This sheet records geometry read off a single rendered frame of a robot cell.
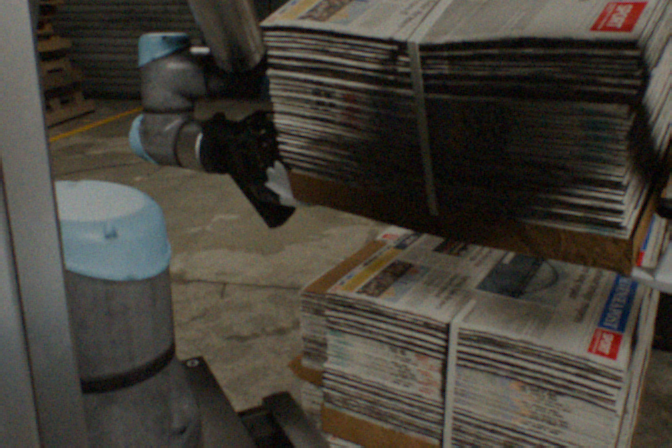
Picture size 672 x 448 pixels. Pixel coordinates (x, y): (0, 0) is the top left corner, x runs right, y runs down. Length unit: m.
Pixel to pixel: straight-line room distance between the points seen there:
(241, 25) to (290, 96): 0.16
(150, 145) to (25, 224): 0.75
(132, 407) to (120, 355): 0.05
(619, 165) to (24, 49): 0.47
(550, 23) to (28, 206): 0.43
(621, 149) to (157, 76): 0.63
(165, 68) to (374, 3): 0.38
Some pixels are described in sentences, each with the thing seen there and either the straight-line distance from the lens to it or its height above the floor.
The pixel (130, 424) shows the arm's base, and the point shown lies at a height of 0.87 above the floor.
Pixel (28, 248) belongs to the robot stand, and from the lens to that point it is 0.25.
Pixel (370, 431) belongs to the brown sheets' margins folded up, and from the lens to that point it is 0.95.
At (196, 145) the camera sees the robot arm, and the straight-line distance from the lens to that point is 0.92.
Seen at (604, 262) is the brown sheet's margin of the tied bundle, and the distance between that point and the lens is 0.65.
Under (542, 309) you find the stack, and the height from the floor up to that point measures 0.83.
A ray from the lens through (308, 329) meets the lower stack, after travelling 1.46.
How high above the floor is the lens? 1.20
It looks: 16 degrees down
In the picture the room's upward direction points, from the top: straight up
